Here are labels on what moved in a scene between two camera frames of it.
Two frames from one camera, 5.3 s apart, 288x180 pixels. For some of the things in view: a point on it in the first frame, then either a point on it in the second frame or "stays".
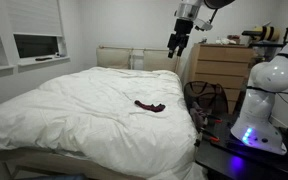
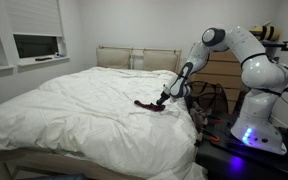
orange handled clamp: (217, 119) stays
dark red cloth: (151, 107) stays
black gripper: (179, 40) to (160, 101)
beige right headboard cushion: (159, 60) stays
